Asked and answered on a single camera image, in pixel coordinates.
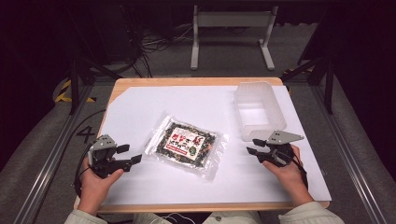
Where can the person's light jacket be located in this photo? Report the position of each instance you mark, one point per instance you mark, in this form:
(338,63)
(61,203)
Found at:
(218,218)

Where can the white paper sheet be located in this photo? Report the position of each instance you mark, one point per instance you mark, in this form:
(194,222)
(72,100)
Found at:
(174,102)

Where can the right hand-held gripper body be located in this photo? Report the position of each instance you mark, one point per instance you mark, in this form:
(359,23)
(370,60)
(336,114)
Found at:
(281,137)

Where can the aluminium floor rail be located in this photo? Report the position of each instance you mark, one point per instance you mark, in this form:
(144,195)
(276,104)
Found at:
(348,149)
(49,161)

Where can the white translucent plastic container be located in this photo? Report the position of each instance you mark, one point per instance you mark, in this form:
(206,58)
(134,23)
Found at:
(260,112)

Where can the white metal stand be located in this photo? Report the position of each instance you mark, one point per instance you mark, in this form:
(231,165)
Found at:
(195,46)

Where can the wooden table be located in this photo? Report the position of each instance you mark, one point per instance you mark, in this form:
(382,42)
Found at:
(186,81)

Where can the yellow black hazard tape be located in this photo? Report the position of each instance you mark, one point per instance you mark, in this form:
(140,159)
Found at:
(62,93)

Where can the clear seaweed snack packet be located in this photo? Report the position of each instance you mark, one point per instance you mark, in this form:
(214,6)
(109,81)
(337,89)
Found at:
(186,146)

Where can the person's right hand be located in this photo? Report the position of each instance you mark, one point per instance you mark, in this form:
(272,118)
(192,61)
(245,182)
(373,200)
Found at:
(288,175)

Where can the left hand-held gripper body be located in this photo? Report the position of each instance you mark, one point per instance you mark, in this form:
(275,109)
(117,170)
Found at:
(102,144)

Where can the person's left hand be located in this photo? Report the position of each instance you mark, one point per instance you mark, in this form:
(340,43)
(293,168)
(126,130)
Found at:
(95,186)

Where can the black metal stand frame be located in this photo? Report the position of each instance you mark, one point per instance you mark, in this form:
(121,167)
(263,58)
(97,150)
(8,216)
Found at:
(328,87)
(74,84)

